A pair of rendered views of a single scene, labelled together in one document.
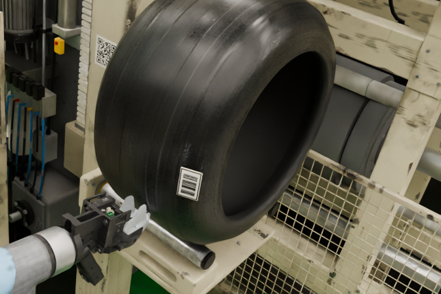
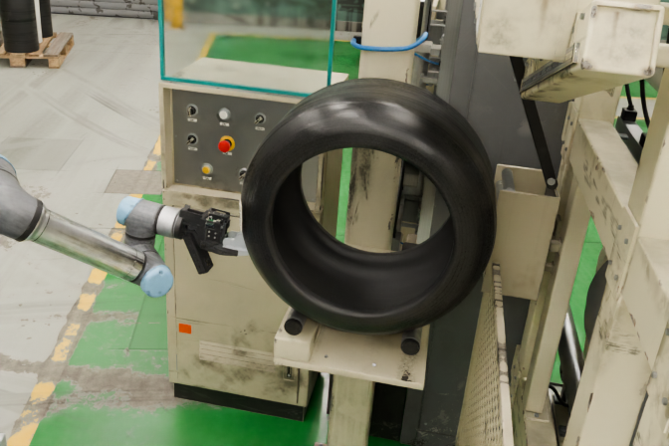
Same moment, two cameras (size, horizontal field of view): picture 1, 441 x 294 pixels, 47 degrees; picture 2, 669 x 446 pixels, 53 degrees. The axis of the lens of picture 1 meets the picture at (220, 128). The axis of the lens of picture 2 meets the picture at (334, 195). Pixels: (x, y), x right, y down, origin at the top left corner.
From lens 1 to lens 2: 1.37 m
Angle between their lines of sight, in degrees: 60
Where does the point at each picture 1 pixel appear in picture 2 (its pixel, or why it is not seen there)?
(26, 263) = (140, 209)
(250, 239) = (387, 370)
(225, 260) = (341, 362)
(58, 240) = (167, 212)
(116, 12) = not seen: hidden behind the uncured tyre
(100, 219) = (200, 218)
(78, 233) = (182, 217)
